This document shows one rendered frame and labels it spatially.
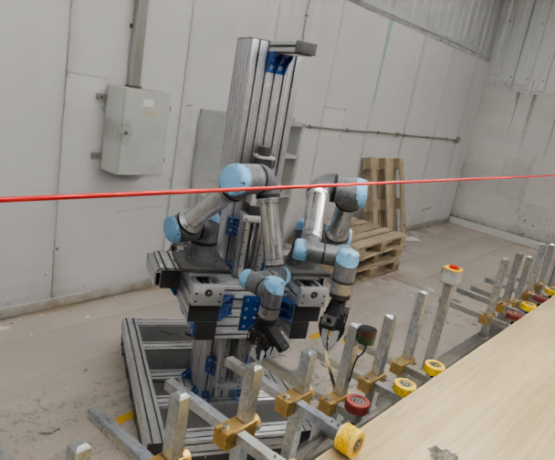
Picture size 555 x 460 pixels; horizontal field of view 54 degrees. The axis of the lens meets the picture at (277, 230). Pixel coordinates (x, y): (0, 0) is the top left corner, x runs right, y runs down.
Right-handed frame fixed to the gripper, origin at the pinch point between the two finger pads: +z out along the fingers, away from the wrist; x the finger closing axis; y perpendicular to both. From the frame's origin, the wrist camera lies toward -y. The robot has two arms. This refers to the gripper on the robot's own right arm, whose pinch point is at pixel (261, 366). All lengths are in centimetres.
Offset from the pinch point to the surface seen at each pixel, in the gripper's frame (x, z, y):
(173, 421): 73, -27, -33
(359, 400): 0.3, -10.6, -42.2
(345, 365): -2.3, -17.7, -32.8
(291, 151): -250, -37, 205
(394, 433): 5, -10, -58
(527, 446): -27, -11, -89
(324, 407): 5.0, -3.9, -33.0
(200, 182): -161, -4, 224
